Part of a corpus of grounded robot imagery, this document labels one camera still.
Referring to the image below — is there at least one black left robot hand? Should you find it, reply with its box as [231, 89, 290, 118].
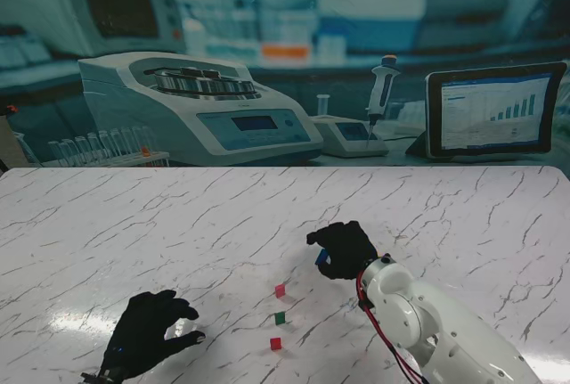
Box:
[102, 289, 207, 379]

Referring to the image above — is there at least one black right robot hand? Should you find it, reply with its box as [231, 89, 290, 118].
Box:
[305, 221, 379, 282]

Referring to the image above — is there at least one printed laboratory backdrop banner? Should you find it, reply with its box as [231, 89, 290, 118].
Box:
[0, 0, 570, 169]

